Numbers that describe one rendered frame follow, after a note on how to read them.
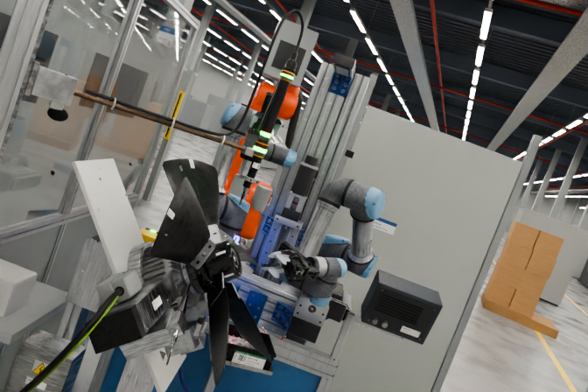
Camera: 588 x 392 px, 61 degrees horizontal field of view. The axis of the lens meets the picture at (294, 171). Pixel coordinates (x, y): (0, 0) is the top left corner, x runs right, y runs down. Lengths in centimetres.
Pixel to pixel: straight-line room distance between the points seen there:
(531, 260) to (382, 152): 642
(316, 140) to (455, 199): 137
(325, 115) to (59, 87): 142
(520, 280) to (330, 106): 749
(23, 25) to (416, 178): 267
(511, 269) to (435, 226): 609
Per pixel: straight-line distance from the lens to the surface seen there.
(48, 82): 138
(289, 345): 210
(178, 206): 132
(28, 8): 136
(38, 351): 164
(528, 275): 961
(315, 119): 248
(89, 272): 160
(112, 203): 159
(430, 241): 354
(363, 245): 217
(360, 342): 367
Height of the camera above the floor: 164
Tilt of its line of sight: 4 degrees down
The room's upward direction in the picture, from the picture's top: 20 degrees clockwise
